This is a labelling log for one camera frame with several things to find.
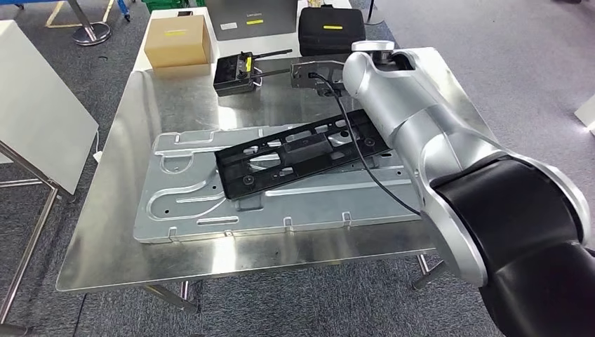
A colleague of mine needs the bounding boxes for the black plastic car part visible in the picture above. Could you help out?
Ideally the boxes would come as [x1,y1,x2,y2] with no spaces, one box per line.
[214,109,392,201]

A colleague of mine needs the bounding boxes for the steel workbench table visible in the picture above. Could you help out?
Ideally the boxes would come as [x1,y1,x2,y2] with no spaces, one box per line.
[55,46,502,313]

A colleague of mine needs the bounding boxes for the black remote with antennas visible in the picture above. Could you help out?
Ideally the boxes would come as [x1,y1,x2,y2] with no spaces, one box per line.
[213,48,294,98]

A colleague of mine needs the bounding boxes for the stamped silver metal panel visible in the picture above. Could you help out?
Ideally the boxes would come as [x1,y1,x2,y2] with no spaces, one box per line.
[133,123,422,244]

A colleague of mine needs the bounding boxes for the white table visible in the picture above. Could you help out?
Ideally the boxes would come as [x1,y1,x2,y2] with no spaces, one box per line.
[132,0,355,73]

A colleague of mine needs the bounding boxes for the black carry case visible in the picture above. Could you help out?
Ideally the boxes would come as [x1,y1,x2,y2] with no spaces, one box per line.
[297,5,367,57]

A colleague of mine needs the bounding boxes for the dark grey laptop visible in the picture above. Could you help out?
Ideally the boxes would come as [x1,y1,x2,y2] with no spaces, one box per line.
[206,0,299,42]

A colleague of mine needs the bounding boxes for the cardboard box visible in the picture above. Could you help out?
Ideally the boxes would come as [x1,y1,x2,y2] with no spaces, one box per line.
[144,15,213,70]

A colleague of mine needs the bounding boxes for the green plastic crate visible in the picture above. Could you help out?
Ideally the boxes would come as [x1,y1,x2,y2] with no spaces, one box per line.
[141,0,189,13]

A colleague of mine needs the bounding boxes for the white cabinet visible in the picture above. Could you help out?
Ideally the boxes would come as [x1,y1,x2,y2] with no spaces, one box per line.
[0,19,100,197]

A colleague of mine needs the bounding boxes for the white box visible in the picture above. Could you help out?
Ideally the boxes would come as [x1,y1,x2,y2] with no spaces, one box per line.
[575,93,595,136]

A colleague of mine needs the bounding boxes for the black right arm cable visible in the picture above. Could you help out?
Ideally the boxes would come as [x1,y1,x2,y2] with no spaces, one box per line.
[308,72,422,216]

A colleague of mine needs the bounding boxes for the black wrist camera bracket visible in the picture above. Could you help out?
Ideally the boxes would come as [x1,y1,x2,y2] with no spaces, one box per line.
[290,60,349,98]

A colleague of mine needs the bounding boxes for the chrome pedestal base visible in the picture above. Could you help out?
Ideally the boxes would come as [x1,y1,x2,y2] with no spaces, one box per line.
[67,0,112,46]

